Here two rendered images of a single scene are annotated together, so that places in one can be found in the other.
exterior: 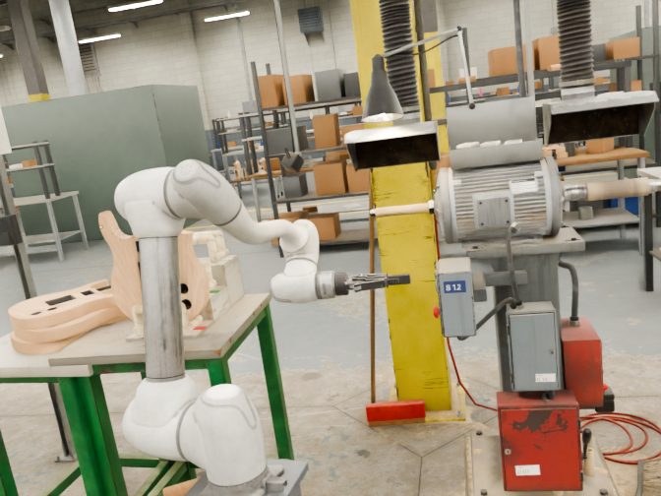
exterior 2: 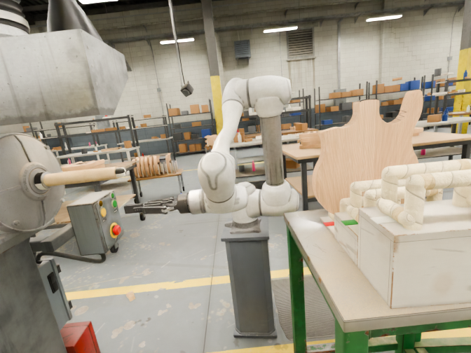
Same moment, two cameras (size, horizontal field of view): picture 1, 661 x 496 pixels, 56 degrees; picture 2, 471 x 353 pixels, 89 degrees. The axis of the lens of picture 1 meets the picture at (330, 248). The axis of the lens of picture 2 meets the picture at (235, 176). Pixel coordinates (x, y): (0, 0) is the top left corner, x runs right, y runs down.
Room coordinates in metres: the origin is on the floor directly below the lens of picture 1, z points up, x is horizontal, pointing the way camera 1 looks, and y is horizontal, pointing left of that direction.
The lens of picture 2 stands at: (2.76, -0.01, 1.36)
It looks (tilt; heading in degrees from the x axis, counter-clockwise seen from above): 14 degrees down; 168
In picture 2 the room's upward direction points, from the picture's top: 6 degrees counter-clockwise
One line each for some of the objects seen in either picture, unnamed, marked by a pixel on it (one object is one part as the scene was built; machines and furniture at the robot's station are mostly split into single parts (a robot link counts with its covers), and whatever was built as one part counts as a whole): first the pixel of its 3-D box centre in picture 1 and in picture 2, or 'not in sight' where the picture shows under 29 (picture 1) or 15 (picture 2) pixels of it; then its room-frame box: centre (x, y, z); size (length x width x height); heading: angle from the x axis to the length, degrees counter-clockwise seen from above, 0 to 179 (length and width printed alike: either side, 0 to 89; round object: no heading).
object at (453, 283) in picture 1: (479, 301); (78, 232); (1.79, -0.43, 0.99); 0.24 x 0.21 x 0.26; 77
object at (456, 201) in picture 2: not in sight; (463, 185); (2.37, 0.61, 1.15); 0.03 x 0.03 x 0.09
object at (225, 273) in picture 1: (202, 282); (432, 248); (2.38, 0.52, 1.02); 0.27 x 0.15 x 0.17; 77
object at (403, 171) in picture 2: (190, 240); (427, 169); (2.35, 0.53, 1.20); 0.20 x 0.03 x 0.03; 75
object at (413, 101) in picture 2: (112, 225); (406, 107); (2.11, 0.73, 1.33); 0.07 x 0.04 x 0.10; 75
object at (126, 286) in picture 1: (155, 268); (364, 160); (2.08, 0.60, 1.17); 0.35 x 0.04 x 0.40; 75
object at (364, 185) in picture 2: not in sight; (384, 184); (2.19, 0.57, 1.12); 0.20 x 0.03 x 0.03; 75
